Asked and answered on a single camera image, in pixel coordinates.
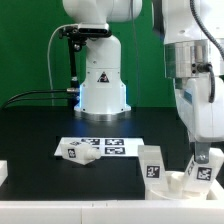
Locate white marker sheet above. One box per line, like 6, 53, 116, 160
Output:
54, 137, 144, 157

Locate black cables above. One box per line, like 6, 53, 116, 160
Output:
1, 87, 81, 110

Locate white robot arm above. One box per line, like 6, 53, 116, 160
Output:
63, 0, 224, 164

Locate white L-shaped fence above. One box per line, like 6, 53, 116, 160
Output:
0, 181, 224, 224

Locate white round stool seat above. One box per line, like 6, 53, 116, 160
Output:
145, 171, 213, 200

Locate black camera stand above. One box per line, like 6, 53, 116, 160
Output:
59, 23, 112, 108

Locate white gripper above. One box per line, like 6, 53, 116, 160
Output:
175, 77, 224, 164

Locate white left fence block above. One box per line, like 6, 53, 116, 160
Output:
0, 160, 8, 187

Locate white cable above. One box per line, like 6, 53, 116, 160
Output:
46, 25, 73, 108

